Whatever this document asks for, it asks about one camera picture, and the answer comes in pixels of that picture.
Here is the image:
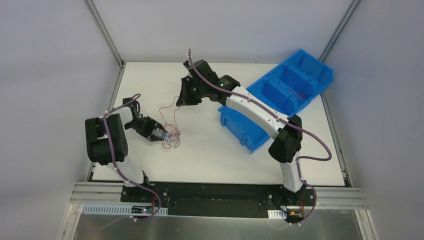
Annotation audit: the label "long red wire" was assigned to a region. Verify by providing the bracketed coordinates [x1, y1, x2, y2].
[158, 96, 182, 132]

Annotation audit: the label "red blue wire bundle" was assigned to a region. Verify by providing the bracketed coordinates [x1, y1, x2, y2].
[160, 122, 182, 150]

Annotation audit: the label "red wires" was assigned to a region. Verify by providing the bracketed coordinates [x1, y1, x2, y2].
[277, 78, 307, 104]

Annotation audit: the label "dark purple wire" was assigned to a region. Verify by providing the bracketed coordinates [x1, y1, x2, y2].
[294, 66, 314, 78]

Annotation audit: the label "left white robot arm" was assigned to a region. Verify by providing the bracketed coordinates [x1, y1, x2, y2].
[84, 94, 169, 203]

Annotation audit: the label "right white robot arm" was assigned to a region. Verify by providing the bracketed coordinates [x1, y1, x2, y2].
[176, 59, 306, 205]

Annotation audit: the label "blue compartment bin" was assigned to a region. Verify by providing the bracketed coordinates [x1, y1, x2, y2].
[218, 49, 334, 153]

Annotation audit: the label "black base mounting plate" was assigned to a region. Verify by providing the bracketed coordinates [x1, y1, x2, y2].
[120, 181, 314, 219]

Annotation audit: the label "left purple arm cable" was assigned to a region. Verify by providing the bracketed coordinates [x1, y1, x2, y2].
[102, 93, 162, 223]

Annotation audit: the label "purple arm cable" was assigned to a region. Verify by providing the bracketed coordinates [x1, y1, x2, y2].
[187, 48, 333, 226]
[102, 93, 162, 223]

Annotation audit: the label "left white cable duct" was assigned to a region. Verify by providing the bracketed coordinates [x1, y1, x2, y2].
[81, 204, 157, 217]

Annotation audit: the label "white cable duct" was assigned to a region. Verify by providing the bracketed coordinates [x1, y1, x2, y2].
[81, 204, 157, 217]
[267, 209, 287, 220]

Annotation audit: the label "aluminium frame rail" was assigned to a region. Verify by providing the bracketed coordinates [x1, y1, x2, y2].
[70, 182, 123, 204]

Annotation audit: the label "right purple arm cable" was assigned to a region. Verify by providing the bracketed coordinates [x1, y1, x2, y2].
[187, 48, 333, 226]

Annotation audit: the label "right white cable duct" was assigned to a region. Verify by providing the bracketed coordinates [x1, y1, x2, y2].
[267, 209, 287, 220]

